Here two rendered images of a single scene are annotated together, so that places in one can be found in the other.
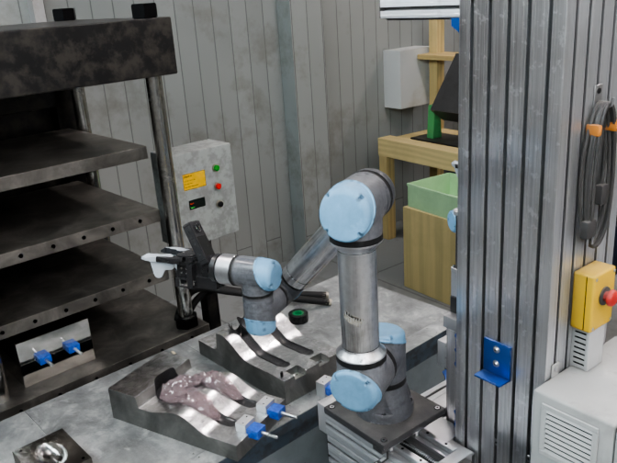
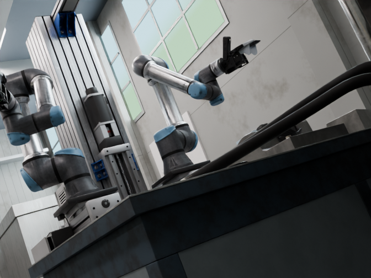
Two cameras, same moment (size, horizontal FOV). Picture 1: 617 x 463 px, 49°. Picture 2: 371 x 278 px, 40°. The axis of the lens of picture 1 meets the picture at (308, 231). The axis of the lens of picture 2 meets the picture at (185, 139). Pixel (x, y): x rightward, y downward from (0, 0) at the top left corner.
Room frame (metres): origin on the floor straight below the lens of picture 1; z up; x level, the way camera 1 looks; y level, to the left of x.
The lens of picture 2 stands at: (3.87, 0.04, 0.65)
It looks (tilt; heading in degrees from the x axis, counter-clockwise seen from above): 13 degrees up; 183
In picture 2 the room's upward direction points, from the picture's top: 22 degrees counter-clockwise
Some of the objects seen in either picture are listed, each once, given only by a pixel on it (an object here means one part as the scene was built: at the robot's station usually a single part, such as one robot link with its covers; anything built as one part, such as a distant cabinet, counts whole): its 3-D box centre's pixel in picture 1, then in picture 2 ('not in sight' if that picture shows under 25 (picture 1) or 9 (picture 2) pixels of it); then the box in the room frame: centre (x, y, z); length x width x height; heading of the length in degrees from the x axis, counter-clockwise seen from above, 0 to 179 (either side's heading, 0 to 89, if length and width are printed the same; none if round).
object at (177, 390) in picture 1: (197, 389); not in sight; (1.88, 0.38, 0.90); 0.26 x 0.18 x 0.08; 58
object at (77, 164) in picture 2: not in sight; (70, 164); (1.81, -0.56, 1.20); 0.13 x 0.12 x 0.14; 102
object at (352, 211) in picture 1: (359, 296); (167, 103); (1.38, -0.10, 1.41); 0.15 x 0.12 x 0.55; 153
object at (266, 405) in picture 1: (278, 412); not in sight; (1.79, 0.13, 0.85); 0.13 x 0.05 x 0.05; 58
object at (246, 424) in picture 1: (258, 432); not in sight; (1.69, 0.18, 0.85); 0.13 x 0.05 x 0.05; 58
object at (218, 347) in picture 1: (266, 346); (264, 157); (2.18, 0.18, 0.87); 0.50 x 0.26 x 0.14; 41
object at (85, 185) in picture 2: not in sight; (80, 188); (1.81, -0.56, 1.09); 0.15 x 0.15 x 0.10
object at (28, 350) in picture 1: (31, 331); not in sight; (2.42, 1.11, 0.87); 0.50 x 0.27 x 0.17; 41
